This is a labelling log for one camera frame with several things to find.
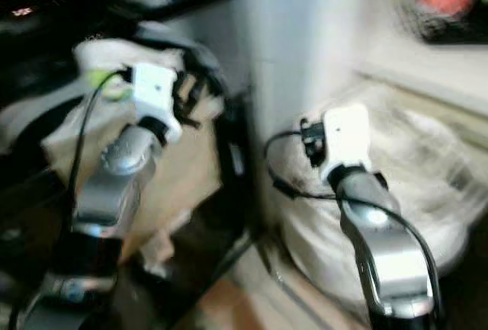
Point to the black top-load washing machine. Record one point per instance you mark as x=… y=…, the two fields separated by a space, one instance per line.
x=30 y=238

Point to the white fabric laundry bag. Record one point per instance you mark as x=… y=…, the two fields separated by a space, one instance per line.
x=320 y=246

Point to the black power strip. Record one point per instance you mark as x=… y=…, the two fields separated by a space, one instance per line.
x=442 y=29

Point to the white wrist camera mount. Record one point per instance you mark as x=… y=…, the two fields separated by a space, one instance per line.
x=347 y=136
x=152 y=90

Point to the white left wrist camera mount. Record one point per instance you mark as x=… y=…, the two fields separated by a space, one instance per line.
x=152 y=90

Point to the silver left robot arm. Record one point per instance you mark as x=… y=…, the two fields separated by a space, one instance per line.
x=122 y=170

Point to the yellow-green garment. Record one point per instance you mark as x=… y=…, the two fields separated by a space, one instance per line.
x=99 y=82

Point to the beige cloth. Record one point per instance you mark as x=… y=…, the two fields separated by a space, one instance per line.
x=183 y=170

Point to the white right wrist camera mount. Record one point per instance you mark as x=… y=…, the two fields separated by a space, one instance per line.
x=347 y=136

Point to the white counter cabinet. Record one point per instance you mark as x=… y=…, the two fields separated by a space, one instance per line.
x=427 y=71

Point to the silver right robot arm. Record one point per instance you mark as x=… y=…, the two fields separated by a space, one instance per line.
x=385 y=246

